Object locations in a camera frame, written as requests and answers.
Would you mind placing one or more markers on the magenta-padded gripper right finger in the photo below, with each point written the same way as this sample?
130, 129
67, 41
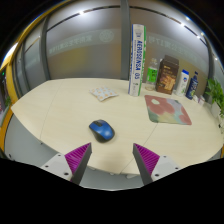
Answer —
147, 159

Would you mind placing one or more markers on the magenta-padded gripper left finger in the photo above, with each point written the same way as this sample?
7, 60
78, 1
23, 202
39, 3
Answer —
77, 158

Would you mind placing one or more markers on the blue and black computer mouse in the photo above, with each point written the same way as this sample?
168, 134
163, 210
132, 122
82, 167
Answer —
101, 130

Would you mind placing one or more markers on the pastel floral mouse pad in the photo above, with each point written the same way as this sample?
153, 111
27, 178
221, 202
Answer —
167, 110

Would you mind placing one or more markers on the small patterned tissue pack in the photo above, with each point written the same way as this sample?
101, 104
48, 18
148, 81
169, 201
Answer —
103, 93

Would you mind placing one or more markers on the small white jar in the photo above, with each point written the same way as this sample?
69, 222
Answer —
202, 100

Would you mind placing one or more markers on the white shampoo bottle blue cap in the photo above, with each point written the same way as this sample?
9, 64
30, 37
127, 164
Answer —
182, 84

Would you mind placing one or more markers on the clear bottle with green label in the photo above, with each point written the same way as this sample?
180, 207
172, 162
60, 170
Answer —
151, 76

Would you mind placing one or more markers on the brown cracker box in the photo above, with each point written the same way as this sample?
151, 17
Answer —
167, 76

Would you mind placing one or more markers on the dark blue pump bottle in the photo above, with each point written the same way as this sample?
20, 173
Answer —
192, 86

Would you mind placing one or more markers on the green potted plant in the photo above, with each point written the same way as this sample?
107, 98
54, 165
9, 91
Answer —
216, 95

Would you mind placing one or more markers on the tall white green shuttlecock tube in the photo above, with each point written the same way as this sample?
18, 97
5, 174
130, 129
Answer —
137, 60

